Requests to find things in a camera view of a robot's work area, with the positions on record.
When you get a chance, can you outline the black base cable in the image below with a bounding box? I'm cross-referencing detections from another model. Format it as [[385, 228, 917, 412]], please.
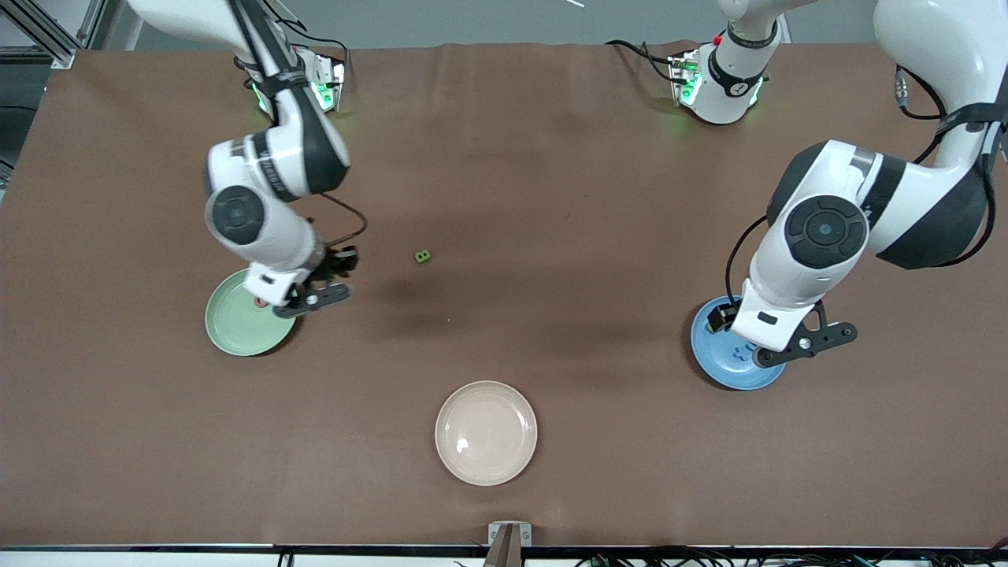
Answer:
[[283, 22, 351, 65], [605, 39, 680, 83]]

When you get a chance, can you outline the blue plate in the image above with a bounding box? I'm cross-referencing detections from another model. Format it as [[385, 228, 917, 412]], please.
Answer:
[[691, 295, 788, 391]]

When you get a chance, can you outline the grey metal camera bracket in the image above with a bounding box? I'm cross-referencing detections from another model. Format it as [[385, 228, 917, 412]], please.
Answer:
[[484, 521, 533, 567]]

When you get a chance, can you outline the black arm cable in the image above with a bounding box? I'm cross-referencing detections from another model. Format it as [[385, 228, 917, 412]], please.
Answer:
[[723, 67, 1008, 308], [311, 191, 369, 251]]

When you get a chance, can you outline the green plate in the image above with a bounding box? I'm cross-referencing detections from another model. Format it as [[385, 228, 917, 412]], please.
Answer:
[[205, 268, 298, 357]]

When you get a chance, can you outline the beige plate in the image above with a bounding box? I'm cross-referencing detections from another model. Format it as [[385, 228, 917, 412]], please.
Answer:
[[435, 380, 539, 487]]

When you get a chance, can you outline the aluminium frame profile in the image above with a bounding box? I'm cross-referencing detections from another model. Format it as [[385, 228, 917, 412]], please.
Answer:
[[0, 0, 107, 70]]

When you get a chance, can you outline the brown table mat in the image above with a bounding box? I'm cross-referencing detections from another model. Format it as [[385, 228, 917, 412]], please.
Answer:
[[0, 43, 1008, 548]]

